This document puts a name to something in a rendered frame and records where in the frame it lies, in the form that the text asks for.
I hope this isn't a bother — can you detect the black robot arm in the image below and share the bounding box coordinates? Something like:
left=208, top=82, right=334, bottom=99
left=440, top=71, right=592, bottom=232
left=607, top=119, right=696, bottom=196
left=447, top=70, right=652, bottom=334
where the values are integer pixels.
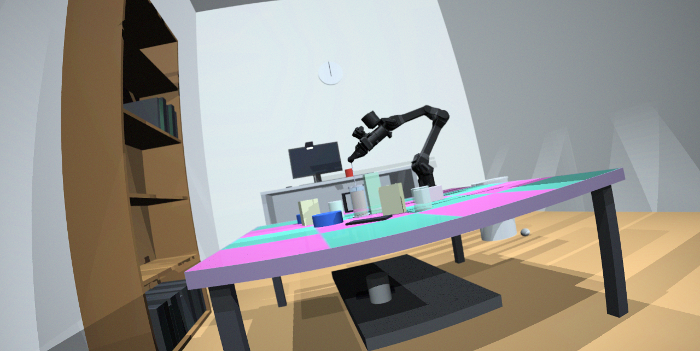
left=352, top=105, right=450, bottom=188

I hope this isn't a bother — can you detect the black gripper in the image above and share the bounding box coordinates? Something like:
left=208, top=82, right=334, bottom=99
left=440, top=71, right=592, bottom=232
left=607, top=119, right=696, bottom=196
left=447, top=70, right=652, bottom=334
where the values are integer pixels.
left=349, top=132, right=380, bottom=159

